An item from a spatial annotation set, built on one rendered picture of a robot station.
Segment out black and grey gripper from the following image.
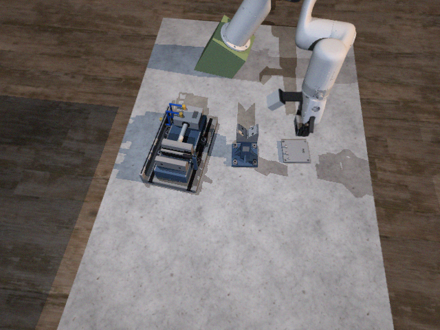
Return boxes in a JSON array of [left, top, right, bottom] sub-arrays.
[[296, 88, 328, 137]]

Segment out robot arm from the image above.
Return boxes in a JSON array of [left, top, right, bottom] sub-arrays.
[[221, 0, 356, 111]]

